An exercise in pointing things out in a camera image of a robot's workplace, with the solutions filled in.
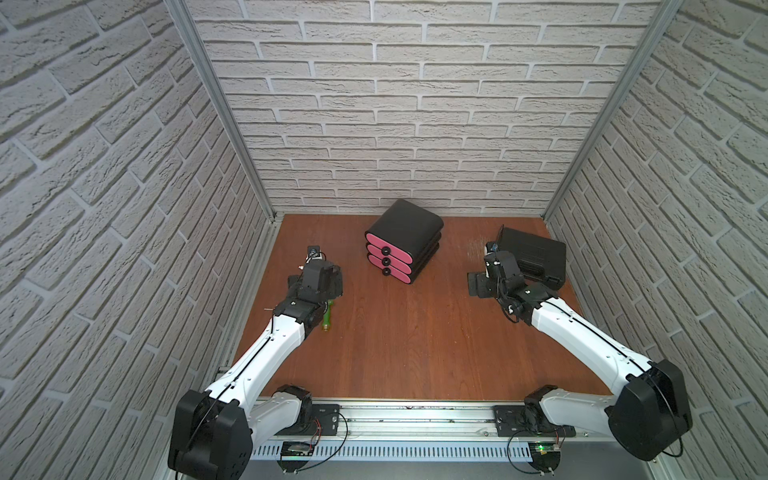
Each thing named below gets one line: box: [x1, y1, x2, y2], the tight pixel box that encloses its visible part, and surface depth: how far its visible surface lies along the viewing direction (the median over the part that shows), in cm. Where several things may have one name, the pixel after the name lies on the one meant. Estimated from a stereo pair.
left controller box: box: [276, 441, 315, 473], surface depth 71 cm
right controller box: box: [528, 442, 561, 474], surface depth 71 cm
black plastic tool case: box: [498, 224, 566, 290], surface depth 101 cm
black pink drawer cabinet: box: [364, 198, 444, 284], surface depth 96 cm
